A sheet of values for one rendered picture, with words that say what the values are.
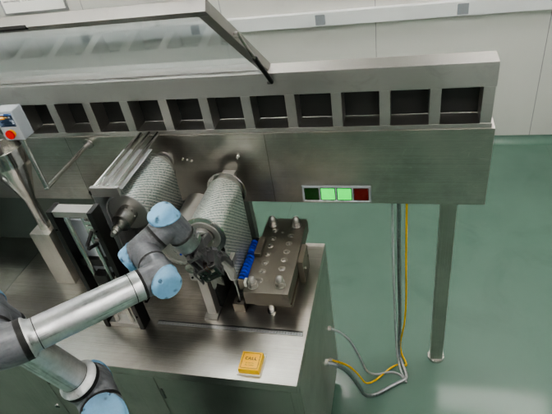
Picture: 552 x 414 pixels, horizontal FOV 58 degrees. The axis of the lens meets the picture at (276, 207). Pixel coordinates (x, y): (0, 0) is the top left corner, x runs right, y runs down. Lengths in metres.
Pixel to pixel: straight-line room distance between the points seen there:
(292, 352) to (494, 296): 1.68
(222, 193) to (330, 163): 0.39
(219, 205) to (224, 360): 0.51
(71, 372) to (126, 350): 0.43
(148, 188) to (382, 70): 0.84
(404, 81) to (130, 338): 1.28
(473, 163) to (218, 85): 0.88
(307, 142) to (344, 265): 1.62
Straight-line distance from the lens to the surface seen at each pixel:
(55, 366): 1.45
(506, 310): 3.07
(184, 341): 1.83
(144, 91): 1.83
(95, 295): 1.21
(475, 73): 1.61
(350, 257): 3.29
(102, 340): 1.96
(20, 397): 2.46
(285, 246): 1.87
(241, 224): 1.81
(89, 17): 1.33
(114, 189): 1.63
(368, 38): 4.03
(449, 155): 1.73
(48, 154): 2.21
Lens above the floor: 2.26
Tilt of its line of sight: 37 degrees down
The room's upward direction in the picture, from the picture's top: 10 degrees counter-clockwise
